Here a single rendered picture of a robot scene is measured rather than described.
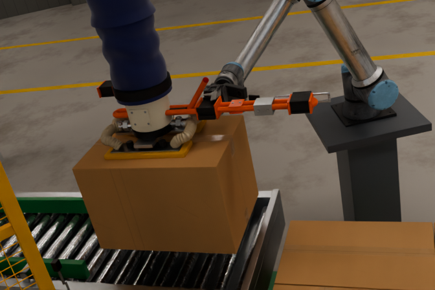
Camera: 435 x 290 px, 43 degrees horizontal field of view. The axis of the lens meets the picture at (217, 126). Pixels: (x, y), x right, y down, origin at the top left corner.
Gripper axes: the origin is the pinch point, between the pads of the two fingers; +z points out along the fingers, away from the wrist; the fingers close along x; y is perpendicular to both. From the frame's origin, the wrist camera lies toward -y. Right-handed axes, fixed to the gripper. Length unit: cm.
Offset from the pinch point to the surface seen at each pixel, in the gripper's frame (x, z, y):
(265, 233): -61, -1, -10
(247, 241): -72, -10, 2
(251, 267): -60, 20, -8
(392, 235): -67, -9, -60
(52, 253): -68, 8, 93
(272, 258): -76, -3, -10
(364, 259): -67, 6, -50
